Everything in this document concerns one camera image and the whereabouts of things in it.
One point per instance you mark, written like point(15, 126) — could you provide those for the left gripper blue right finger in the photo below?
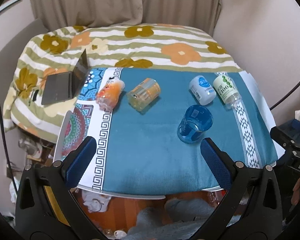
point(218, 162)

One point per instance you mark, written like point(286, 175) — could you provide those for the grey blue towel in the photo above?
point(179, 219)

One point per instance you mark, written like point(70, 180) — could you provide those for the black laptop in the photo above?
point(67, 85)

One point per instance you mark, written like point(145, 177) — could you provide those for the green white label cup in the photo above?
point(227, 91)

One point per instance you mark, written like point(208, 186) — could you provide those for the floral striped bed quilt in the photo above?
point(154, 46)

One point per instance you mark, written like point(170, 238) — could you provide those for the beige curtain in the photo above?
point(201, 14)

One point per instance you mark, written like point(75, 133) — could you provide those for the white blue label cup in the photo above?
point(202, 90)

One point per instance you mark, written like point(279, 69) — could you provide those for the blue plastic cup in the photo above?
point(196, 120)

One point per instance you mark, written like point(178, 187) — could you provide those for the teal patterned table cloth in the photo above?
point(140, 154)

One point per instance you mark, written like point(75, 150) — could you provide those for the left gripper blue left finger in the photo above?
point(77, 161)

